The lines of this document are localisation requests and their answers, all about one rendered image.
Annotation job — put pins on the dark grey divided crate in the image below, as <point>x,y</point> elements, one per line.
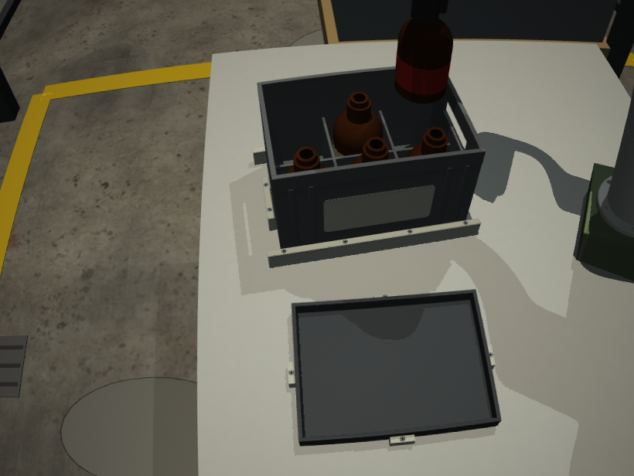
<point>343,201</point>

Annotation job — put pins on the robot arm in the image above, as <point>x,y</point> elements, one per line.
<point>615,199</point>

